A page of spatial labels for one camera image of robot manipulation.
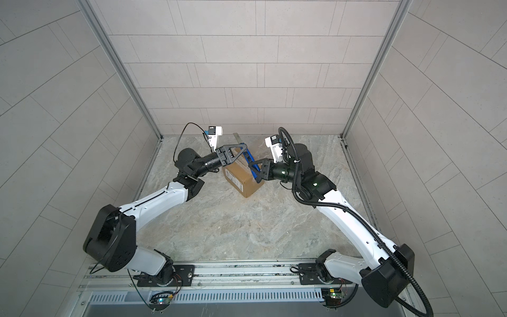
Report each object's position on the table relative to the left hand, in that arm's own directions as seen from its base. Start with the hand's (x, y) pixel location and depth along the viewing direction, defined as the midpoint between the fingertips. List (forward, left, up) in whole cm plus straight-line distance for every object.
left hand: (249, 150), depth 65 cm
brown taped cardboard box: (+4, +6, -21) cm, 22 cm away
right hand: (-5, 0, -3) cm, 6 cm away
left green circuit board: (-39, +29, -31) cm, 58 cm away
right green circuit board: (-38, -29, -34) cm, 58 cm away
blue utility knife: (-5, -2, -3) cm, 6 cm away
